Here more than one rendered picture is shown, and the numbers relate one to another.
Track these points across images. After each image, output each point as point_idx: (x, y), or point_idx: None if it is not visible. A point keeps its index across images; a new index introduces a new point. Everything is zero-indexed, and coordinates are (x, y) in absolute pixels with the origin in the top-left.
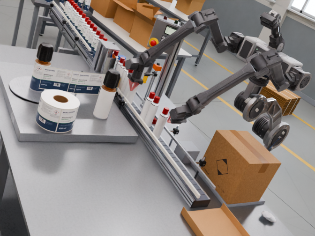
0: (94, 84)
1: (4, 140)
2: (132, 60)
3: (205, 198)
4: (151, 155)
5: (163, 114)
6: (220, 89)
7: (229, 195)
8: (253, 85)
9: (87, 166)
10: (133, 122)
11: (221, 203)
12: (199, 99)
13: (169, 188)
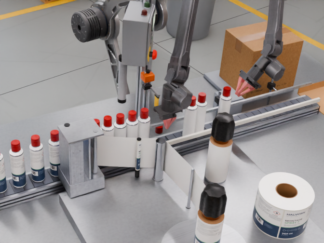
0: (176, 168)
1: None
2: (188, 92)
3: (307, 97)
4: (247, 137)
5: (229, 96)
6: (282, 12)
7: (293, 79)
8: None
9: (323, 188)
10: (192, 147)
11: (289, 92)
12: (279, 39)
13: (300, 126)
